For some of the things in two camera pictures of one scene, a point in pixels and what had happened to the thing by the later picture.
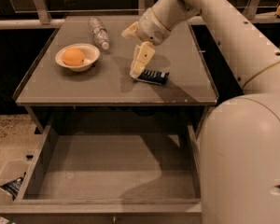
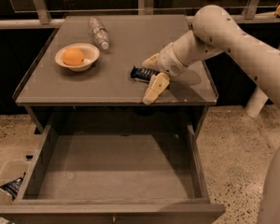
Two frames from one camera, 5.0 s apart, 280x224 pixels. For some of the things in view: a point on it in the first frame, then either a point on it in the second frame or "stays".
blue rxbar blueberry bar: [154, 77] stays
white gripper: [151, 29] to [169, 62]
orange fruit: [73, 57] stays
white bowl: [91, 54] stays
